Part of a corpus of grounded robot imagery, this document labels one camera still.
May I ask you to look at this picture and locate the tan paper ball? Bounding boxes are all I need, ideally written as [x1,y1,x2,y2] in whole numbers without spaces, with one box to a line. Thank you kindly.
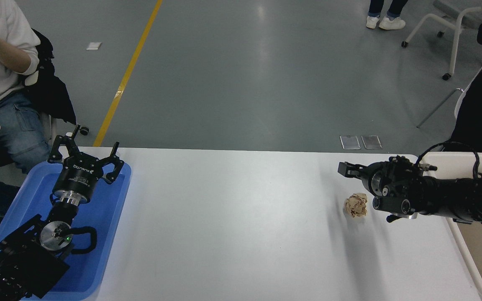
[344,192,368,218]

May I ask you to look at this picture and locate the silver metal floor plate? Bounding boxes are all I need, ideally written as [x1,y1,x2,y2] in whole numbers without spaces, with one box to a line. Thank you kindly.
[340,135,362,150]
[361,135,382,150]

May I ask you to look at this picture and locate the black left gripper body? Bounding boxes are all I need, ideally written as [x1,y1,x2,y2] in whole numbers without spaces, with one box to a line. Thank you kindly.
[52,155,115,201]

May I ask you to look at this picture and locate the walking person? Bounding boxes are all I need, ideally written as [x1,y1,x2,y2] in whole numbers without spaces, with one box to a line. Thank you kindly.
[366,0,409,31]

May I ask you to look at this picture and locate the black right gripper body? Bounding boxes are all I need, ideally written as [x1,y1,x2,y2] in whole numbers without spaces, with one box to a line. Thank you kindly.
[369,156,426,199]

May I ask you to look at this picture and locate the office chair with caster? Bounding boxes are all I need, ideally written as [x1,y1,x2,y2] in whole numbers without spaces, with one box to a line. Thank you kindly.
[38,111,90,147]

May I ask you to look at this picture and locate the black jacket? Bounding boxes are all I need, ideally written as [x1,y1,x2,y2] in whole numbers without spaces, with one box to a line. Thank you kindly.
[21,28,77,125]

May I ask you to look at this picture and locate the white rolling chair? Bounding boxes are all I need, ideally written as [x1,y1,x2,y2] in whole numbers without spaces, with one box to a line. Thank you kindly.
[401,0,482,81]

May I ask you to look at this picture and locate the blue plastic tray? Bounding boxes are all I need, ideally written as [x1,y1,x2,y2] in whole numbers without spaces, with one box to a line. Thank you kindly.
[0,161,133,301]

